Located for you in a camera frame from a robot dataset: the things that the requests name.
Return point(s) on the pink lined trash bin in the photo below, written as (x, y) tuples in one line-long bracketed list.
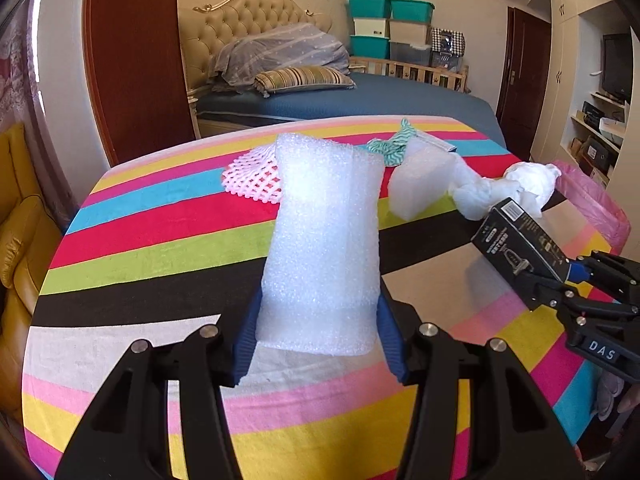
[(600, 210)]

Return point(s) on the dark fabric bag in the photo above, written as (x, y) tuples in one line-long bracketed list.
[(446, 62)]

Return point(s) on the rainbow striped tablecloth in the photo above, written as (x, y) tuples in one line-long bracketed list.
[(150, 240)]

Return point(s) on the wooden crib rail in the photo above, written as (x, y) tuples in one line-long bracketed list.
[(430, 76)]

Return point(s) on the white plastic bag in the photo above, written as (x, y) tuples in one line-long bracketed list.
[(530, 180)]

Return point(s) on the teal patterned cloth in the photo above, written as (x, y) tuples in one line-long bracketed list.
[(395, 152)]

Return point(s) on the grey patterned duvet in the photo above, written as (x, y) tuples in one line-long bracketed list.
[(280, 55)]

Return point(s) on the pink foam fruit net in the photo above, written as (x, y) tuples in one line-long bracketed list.
[(252, 175)]

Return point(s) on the white built-in cabinet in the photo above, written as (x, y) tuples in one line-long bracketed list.
[(570, 60)]

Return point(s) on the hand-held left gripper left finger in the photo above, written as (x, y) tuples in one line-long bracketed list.
[(245, 345)]

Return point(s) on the teal storage box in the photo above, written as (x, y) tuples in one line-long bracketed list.
[(411, 11), (369, 7), (369, 47)]

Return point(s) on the small white foam sheet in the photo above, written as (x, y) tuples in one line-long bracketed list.
[(417, 185)]

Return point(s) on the yellow leather sofa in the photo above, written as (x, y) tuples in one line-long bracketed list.
[(20, 240)]

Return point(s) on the bed with tufted headboard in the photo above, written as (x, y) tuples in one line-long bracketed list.
[(400, 100)]

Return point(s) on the clear grey storage box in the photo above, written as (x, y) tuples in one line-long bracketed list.
[(410, 54)]

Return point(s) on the dark brown door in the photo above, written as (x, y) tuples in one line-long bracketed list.
[(522, 85)]

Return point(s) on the lace floral curtain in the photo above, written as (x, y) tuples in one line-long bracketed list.
[(20, 70)]

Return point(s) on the black white checkered bag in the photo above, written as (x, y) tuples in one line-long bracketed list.
[(446, 41)]

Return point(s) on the pale pink shoes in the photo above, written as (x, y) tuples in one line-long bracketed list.
[(609, 397)]

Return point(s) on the large white foam sheet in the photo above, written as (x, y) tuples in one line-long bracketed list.
[(320, 240)]

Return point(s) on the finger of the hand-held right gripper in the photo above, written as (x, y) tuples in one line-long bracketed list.
[(550, 296), (580, 272)]

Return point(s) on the black television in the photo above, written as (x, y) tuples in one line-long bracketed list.
[(617, 67)]

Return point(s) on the brown wooden wardrobe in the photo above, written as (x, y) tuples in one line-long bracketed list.
[(135, 60)]

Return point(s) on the black cardboard box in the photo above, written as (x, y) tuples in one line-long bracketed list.
[(505, 240)]

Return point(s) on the beige storage box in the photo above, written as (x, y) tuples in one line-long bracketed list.
[(410, 31)]

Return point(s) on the gold striped pillow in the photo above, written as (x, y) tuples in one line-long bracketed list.
[(300, 79)]

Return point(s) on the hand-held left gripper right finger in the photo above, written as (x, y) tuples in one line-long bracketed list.
[(395, 350)]

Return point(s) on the white storage box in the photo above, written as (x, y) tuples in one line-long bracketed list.
[(371, 27)]

